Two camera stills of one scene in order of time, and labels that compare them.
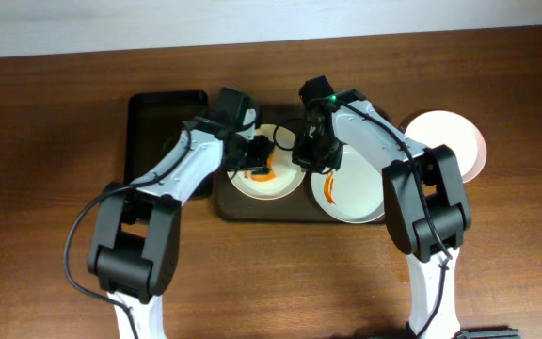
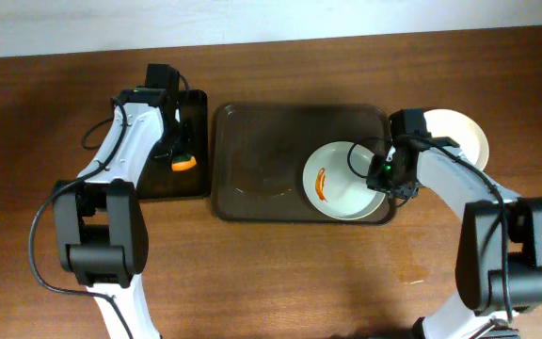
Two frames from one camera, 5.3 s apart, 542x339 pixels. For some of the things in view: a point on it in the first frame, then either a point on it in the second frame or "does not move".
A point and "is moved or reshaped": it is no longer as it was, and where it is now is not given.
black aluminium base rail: [488, 332] does not move
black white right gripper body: [315, 160] -> [389, 182]
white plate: [354, 193] does not move
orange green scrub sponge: [265, 173] is moved or reshaped
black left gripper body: [259, 158] -> [177, 144]
